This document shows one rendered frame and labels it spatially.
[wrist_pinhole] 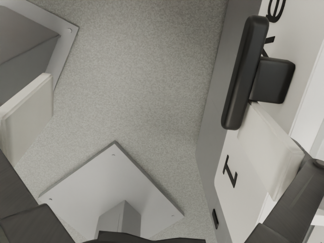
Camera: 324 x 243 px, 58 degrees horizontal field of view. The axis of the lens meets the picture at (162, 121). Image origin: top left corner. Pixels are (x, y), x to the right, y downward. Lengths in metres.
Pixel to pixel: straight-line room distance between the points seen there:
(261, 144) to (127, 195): 1.19
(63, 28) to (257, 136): 0.99
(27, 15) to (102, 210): 0.86
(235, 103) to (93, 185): 1.18
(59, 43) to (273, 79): 0.99
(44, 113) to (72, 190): 1.19
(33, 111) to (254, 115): 0.13
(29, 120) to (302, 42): 0.16
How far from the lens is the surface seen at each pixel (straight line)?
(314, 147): 0.32
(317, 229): 0.42
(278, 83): 0.20
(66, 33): 1.12
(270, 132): 0.17
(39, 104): 0.18
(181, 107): 1.18
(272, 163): 0.16
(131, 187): 1.32
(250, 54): 0.19
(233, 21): 0.94
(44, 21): 1.14
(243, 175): 0.26
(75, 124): 1.24
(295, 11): 0.22
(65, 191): 1.39
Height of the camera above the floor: 1.09
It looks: 65 degrees down
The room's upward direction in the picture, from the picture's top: 175 degrees clockwise
